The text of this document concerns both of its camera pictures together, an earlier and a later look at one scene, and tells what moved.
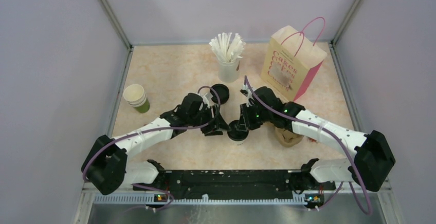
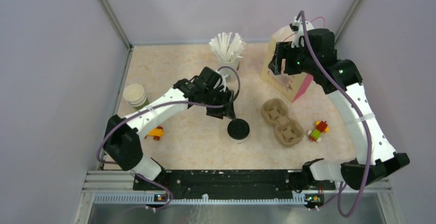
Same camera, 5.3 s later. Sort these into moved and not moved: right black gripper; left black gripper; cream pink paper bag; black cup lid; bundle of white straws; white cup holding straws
Moved: left black gripper; right black gripper
Not moved: cream pink paper bag; white cup holding straws; bundle of white straws; black cup lid
